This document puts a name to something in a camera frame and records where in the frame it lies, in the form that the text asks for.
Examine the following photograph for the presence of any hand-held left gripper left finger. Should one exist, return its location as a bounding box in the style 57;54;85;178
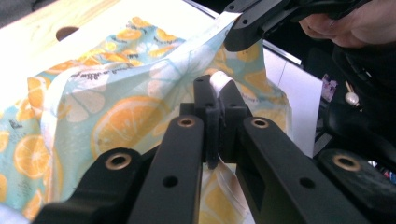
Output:
179;74;222;171

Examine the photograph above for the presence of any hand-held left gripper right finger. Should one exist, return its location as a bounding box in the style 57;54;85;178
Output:
218;78;254;164

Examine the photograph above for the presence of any lemon print fabric bag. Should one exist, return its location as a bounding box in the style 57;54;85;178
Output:
0;12;293;224

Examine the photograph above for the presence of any small purple packet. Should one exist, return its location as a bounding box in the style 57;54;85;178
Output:
321;74;339;102

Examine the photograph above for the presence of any white round pendant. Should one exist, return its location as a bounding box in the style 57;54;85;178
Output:
344;80;362;108

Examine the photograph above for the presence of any wooden table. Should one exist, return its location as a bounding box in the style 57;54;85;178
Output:
0;0;125;63

